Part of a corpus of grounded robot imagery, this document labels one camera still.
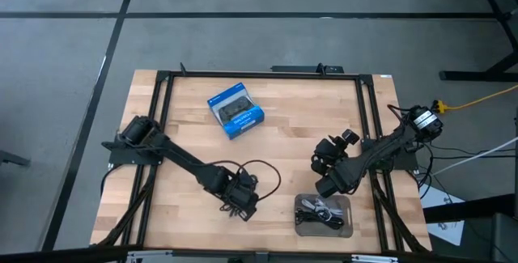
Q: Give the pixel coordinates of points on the black aluminium table frame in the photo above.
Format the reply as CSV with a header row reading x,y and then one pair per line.
x,y
263,75

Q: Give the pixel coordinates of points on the black neighbouring table stand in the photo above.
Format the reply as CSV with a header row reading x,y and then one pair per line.
x,y
498,66

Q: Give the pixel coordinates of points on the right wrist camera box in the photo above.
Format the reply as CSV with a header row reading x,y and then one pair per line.
x,y
350,137

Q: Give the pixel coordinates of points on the black furniture foot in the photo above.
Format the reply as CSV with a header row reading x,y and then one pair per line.
x,y
12,158

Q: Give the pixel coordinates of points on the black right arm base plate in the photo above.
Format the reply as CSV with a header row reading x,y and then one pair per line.
x,y
404,162

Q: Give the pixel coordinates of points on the blue game controller box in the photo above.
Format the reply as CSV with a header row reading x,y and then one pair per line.
x,y
236,111

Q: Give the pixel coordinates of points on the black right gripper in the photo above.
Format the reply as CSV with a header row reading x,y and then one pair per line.
x,y
329,155

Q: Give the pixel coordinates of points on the black bar behind table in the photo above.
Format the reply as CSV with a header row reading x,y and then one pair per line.
x,y
299,69

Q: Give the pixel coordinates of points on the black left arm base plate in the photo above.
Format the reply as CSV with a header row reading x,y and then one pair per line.
x,y
121,155

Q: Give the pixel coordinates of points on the white paper sheet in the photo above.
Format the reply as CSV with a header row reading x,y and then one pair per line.
x,y
449,226

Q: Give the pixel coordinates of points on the dark grey equipment case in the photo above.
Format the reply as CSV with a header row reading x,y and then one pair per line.
x,y
503,234

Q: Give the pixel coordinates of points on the translucent grey plastic bin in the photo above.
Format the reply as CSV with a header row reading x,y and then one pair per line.
x,y
344,230

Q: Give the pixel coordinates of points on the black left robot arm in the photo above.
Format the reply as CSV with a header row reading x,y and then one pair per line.
x,y
182,158

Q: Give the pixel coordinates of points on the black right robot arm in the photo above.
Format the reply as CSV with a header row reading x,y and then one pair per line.
x,y
380,149

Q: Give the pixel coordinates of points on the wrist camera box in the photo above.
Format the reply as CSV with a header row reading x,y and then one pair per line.
x,y
247,179
350,137

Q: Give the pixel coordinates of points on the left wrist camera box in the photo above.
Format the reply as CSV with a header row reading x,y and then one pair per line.
x,y
247,179

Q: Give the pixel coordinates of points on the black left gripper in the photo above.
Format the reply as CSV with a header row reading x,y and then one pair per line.
x,y
244,202

